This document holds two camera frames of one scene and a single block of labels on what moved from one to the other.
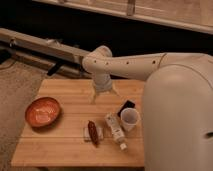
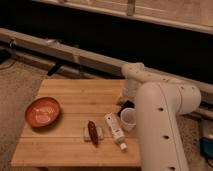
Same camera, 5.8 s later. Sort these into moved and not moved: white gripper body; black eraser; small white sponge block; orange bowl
Moved: white gripper body
Not moved: small white sponge block; black eraser; orange bowl
